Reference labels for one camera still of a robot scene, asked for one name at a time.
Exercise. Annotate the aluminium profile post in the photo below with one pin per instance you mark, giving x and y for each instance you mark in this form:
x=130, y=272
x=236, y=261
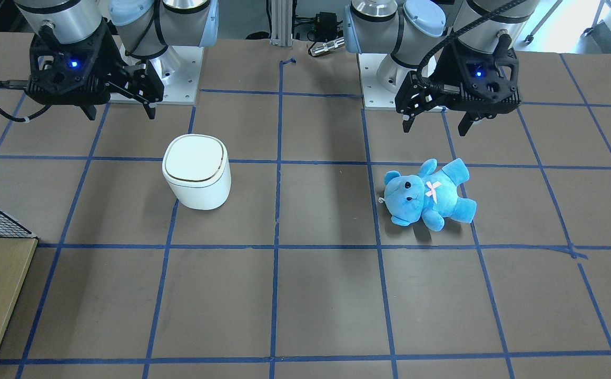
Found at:
x=281, y=23

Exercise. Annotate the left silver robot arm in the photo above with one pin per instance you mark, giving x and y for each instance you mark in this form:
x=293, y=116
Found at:
x=414, y=33

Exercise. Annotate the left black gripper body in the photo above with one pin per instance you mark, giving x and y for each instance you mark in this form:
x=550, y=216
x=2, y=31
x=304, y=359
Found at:
x=439, y=69

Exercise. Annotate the black power adapter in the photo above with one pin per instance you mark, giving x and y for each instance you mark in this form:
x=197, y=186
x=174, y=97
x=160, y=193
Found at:
x=325, y=24

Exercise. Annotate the silver metal connector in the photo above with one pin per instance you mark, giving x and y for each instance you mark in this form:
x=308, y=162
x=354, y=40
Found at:
x=320, y=49

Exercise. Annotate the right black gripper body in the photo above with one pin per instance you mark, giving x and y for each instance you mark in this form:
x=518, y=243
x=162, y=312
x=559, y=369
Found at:
x=117, y=70

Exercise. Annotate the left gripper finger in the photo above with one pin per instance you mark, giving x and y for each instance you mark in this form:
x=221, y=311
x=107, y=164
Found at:
x=469, y=119
x=407, y=122

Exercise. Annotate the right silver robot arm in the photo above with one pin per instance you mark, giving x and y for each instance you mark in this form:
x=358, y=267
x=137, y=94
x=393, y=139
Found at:
x=145, y=28

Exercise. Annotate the blue teddy bear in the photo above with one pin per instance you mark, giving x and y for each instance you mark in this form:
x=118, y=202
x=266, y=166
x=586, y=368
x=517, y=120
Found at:
x=430, y=195

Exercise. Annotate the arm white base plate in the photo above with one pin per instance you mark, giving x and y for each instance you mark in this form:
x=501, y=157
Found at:
x=381, y=78
x=179, y=70

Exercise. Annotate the white trash can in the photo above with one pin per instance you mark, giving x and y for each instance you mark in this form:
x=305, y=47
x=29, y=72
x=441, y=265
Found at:
x=197, y=170

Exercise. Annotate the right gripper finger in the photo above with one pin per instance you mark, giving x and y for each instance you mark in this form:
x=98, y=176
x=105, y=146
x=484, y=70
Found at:
x=150, y=109
x=90, y=111

